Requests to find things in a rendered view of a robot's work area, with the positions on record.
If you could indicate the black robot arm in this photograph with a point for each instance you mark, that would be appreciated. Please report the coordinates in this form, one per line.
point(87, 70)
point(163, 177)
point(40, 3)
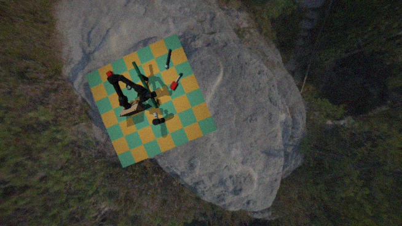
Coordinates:
point(123, 100)

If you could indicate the black post with cap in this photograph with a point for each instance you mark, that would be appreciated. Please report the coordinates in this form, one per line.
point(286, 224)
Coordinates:
point(158, 121)

